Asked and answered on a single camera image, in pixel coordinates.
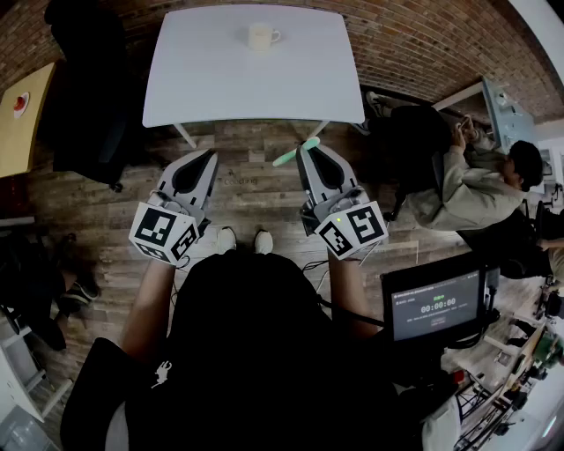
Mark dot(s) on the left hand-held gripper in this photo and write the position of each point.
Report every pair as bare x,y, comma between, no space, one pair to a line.
152,226

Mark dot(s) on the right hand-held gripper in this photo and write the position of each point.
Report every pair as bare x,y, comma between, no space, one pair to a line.
352,229

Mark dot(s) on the cream ceramic mug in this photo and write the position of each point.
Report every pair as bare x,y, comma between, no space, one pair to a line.
259,36

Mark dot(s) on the person's right forearm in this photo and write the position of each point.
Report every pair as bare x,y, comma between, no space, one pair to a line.
348,290

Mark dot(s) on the person's left forearm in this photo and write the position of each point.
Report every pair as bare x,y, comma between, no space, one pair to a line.
145,308

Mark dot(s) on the white table leg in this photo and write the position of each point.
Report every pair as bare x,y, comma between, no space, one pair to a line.
186,135
319,129

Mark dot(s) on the person's left white shoe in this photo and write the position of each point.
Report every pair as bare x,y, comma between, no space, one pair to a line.
226,240

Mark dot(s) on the person's white shoe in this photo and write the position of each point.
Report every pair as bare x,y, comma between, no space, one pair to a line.
264,242
226,240

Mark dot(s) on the person's right white shoe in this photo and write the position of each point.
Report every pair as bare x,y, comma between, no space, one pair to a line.
264,242

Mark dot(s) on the black office chair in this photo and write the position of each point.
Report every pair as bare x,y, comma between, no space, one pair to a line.
88,110

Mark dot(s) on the black monitor screen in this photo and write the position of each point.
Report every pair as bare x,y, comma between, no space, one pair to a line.
434,306

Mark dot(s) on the yellow wooden side table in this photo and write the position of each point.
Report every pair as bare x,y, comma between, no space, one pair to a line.
22,145

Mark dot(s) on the person's black shirt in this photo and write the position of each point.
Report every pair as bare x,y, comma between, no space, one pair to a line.
247,352

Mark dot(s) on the red round object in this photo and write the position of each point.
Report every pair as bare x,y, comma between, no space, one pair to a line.
20,105

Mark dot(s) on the black floor equipment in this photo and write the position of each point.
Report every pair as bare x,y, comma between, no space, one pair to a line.
31,282

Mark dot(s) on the pale blue partition panel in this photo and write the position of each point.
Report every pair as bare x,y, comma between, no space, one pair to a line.
511,119

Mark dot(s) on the white shelf unit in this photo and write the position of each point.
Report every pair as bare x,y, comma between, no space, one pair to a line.
17,387

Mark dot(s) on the cluttered workbench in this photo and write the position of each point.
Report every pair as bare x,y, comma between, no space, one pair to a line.
529,352

